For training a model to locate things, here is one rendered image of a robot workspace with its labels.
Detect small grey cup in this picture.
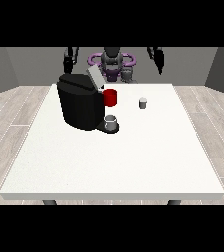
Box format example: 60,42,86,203
103,114,119,132

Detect grey robot trunk purple rings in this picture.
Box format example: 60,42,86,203
87,47,139,84

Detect pale grey machine lid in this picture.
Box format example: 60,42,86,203
86,64,106,91

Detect red pod holder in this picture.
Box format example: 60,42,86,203
102,88,119,108

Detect black coffee machine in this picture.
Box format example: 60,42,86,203
56,72,120,135

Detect small grey coffee pod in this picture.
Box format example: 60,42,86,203
138,97,148,110

